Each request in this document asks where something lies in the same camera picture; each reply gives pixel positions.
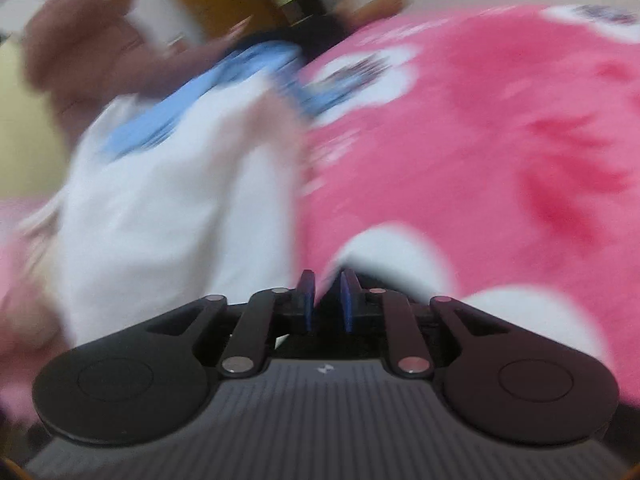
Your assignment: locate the pink floral blanket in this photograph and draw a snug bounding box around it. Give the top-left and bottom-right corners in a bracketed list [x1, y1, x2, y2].
[295, 2, 640, 391]

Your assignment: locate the light blue garment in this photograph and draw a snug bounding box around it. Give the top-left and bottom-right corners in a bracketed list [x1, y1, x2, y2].
[97, 40, 361, 161]

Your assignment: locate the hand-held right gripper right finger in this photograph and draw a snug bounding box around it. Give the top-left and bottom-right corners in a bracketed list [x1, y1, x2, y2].
[340, 268, 503, 378]

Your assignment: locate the white garment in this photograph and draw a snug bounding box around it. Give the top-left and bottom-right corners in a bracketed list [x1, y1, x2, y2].
[20, 75, 306, 351]

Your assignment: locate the pale pink quilt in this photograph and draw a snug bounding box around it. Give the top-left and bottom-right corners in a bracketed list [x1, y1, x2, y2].
[0, 200, 71, 421]

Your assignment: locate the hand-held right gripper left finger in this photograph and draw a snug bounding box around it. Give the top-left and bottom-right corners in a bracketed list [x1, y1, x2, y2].
[147, 270, 316, 377]

